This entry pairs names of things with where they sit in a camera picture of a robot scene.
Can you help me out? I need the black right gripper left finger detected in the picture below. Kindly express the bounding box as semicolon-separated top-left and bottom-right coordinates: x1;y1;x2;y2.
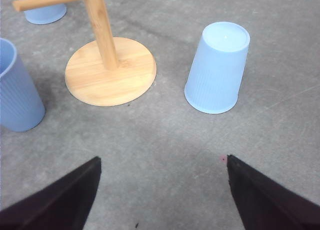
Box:
0;156;102;230

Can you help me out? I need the blue ribbed cup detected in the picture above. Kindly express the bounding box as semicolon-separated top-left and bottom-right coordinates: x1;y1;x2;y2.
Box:
184;22;251;114
17;0;67;25
0;38;46;132

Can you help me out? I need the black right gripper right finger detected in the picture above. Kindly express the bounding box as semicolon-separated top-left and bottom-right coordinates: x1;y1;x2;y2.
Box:
227;154;320;230

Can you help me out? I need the blue ribbed cup front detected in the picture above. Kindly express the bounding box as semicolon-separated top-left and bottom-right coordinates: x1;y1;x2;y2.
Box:
0;38;46;132

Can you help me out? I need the wooden mug tree stand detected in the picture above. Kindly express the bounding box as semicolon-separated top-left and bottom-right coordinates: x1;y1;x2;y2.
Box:
13;0;157;107

